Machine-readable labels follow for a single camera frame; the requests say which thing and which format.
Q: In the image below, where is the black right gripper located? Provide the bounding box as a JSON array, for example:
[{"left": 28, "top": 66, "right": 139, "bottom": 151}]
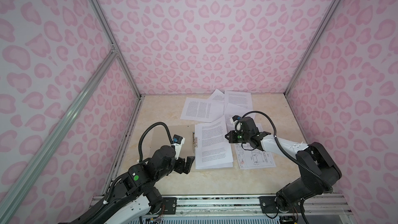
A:
[{"left": 223, "top": 130, "right": 251, "bottom": 143}]

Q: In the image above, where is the white text sheet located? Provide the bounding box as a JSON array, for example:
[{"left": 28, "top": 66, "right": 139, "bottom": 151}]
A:
[
  {"left": 195, "top": 116, "right": 233, "bottom": 170},
  {"left": 180, "top": 97, "right": 224, "bottom": 122},
  {"left": 208, "top": 89, "right": 224, "bottom": 102}
]

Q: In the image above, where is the beige cardboard folder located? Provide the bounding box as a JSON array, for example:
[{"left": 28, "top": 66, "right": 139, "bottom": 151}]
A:
[{"left": 150, "top": 125, "right": 197, "bottom": 159}]

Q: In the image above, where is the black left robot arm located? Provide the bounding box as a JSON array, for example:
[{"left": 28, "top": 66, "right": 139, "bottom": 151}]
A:
[{"left": 71, "top": 146, "right": 195, "bottom": 224}]

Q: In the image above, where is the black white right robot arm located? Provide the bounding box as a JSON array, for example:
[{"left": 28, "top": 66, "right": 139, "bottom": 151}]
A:
[{"left": 225, "top": 131, "right": 342, "bottom": 213}]

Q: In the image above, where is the metal folder clip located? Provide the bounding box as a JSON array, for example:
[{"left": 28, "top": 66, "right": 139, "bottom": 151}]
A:
[{"left": 192, "top": 132, "right": 198, "bottom": 151}]

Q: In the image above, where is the white technical drawing sheet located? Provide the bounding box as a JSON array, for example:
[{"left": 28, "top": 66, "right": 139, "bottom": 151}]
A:
[{"left": 234, "top": 144, "right": 276, "bottom": 170}]

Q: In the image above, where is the aluminium diagonal brace left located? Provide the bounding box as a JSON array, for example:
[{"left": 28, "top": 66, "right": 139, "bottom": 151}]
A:
[{"left": 1, "top": 50, "right": 118, "bottom": 224}]

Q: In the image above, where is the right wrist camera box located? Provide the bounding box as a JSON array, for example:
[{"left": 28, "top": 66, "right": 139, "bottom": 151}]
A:
[{"left": 231, "top": 115, "right": 259, "bottom": 134}]

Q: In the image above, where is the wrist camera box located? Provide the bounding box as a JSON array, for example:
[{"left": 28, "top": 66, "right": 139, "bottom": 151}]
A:
[
  {"left": 172, "top": 134, "right": 186, "bottom": 160},
  {"left": 231, "top": 115, "right": 259, "bottom": 134}
]

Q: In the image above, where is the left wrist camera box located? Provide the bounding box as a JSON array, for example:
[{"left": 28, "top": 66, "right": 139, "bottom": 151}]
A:
[{"left": 172, "top": 134, "right": 186, "bottom": 160}]

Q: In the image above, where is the black left mount plate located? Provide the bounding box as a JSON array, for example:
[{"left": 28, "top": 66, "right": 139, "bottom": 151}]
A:
[{"left": 163, "top": 197, "right": 177, "bottom": 215}]

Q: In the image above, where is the black mount plate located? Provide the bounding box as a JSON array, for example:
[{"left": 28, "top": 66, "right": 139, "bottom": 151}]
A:
[
  {"left": 163, "top": 197, "right": 177, "bottom": 215},
  {"left": 258, "top": 196, "right": 305, "bottom": 216}
]

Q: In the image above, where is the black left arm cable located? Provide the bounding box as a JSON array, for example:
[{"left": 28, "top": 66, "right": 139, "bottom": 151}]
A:
[{"left": 138, "top": 122, "right": 175, "bottom": 164}]

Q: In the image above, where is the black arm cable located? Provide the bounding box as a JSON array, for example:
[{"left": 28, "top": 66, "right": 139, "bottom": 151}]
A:
[
  {"left": 138, "top": 122, "right": 175, "bottom": 164},
  {"left": 234, "top": 110, "right": 333, "bottom": 190}
]

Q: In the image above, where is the aluminium floor rail left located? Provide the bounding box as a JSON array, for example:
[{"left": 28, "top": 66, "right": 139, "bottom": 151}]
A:
[{"left": 102, "top": 95, "right": 145, "bottom": 195}]

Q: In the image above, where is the black right mount plate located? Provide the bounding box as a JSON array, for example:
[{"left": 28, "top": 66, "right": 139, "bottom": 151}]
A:
[{"left": 258, "top": 196, "right": 305, "bottom": 216}]

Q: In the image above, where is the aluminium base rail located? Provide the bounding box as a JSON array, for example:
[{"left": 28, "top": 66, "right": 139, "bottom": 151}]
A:
[{"left": 90, "top": 193, "right": 355, "bottom": 224}]

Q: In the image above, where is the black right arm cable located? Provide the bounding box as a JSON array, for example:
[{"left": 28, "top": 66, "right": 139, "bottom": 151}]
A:
[{"left": 234, "top": 110, "right": 333, "bottom": 190}]

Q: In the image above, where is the aluminium frame post left corner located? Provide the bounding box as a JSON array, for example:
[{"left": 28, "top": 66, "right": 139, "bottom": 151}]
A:
[{"left": 88, "top": 0, "right": 141, "bottom": 99}]

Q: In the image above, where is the aluminium frame post corner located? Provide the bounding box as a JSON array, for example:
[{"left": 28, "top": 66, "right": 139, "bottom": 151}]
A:
[
  {"left": 284, "top": 0, "right": 344, "bottom": 98},
  {"left": 88, "top": 0, "right": 141, "bottom": 99}
]

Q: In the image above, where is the aluminium frame post right corner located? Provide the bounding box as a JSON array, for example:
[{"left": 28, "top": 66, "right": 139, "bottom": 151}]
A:
[{"left": 284, "top": 0, "right": 344, "bottom": 98}]

